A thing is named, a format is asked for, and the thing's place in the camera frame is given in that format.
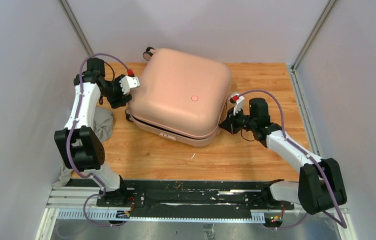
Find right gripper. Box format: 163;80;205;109
219;106;256;136

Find pink suitcase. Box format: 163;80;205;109
126;47;232;147

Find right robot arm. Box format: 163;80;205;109
219;94;347;215

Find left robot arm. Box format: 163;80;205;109
54;54;140;207

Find grey cloth garment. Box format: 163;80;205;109
52;106;114;188

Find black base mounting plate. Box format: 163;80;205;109
96;180;294;220

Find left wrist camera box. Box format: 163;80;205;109
119;75;140;95

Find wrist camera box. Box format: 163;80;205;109
119;75;140;95
229;92;245;116

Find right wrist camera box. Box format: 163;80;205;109
229;92;245;116

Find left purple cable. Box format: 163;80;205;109
67;52;135;228

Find aluminium frame rails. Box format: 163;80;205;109
35;188;357;240

